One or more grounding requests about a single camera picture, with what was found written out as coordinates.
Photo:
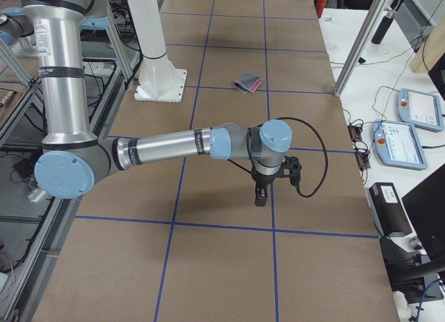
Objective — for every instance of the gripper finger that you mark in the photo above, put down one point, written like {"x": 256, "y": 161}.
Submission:
{"x": 261, "y": 195}

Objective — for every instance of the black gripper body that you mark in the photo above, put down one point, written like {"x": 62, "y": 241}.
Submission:
{"x": 263, "y": 179}

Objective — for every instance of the pink and grey towel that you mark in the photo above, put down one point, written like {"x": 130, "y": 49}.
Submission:
{"x": 248, "y": 82}

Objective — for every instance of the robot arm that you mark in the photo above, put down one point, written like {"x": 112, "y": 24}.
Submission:
{"x": 15, "y": 25}
{"x": 56, "y": 25}

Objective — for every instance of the black power box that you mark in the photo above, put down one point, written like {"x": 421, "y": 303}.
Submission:
{"x": 388, "y": 212}

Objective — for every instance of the near teach pendant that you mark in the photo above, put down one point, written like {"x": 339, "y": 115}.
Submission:
{"x": 397, "y": 145}

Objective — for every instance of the teach pendant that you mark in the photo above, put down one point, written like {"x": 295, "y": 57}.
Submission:
{"x": 397, "y": 145}
{"x": 422, "y": 109}

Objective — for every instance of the black computer monitor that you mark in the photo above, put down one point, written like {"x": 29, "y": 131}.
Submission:
{"x": 424, "y": 205}

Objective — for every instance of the far teach pendant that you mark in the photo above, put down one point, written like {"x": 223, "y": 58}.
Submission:
{"x": 422, "y": 109}

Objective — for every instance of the black microphone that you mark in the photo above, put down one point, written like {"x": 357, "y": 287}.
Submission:
{"x": 383, "y": 27}

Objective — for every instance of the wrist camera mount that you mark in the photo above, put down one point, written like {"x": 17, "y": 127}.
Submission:
{"x": 291, "y": 169}

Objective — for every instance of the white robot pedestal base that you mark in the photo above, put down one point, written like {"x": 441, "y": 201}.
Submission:
{"x": 159, "y": 80}

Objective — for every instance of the aluminium frame rail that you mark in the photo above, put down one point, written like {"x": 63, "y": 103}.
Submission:
{"x": 65, "y": 173}

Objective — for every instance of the aluminium frame post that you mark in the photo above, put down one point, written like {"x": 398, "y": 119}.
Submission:
{"x": 363, "y": 36}

